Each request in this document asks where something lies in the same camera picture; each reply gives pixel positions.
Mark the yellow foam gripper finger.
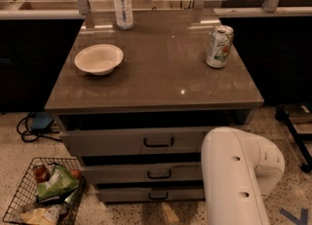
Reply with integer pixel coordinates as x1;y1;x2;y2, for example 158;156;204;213
161;203;179;225

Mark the grey bottom drawer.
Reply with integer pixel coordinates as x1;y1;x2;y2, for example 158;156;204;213
96;186;205;203

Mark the grey drawer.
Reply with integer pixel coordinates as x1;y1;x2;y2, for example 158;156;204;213
82;162;202;184
96;186;205;203
60;126;215;156

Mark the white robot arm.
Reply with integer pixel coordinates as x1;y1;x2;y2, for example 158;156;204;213
201;127;286;225

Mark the grey middle drawer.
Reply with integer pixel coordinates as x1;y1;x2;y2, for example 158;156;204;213
82;162;202;184

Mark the grey top drawer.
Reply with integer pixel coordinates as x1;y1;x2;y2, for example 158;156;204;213
60;126;215;156

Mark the grey three-drawer cabinet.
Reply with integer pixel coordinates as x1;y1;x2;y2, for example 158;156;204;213
46;10;263;192

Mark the red apple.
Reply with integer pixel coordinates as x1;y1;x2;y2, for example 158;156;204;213
71;169;81;179

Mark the green chip bag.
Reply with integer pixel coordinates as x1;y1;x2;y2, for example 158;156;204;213
36;165;79;201

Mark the yellow snack packet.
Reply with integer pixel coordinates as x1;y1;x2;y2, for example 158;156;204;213
20;205;61;225

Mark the red soda can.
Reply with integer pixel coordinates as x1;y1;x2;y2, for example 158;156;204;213
32;162;49;183

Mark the blue foot pedal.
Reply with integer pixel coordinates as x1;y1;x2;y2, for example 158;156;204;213
31;112;54;132

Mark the white paper bowl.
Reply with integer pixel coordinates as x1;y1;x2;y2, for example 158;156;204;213
74;44;124;76

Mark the white green soda can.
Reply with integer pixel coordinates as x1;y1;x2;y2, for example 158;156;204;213
206;25;234;68

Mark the clear plastic water bottle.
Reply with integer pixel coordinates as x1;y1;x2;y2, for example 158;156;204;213
113;0;134;30

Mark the black wire basket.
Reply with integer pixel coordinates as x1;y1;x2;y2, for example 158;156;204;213
3;158;86;225

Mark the black rolling cart frame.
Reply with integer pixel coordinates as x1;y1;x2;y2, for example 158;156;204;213
275;103;312;173

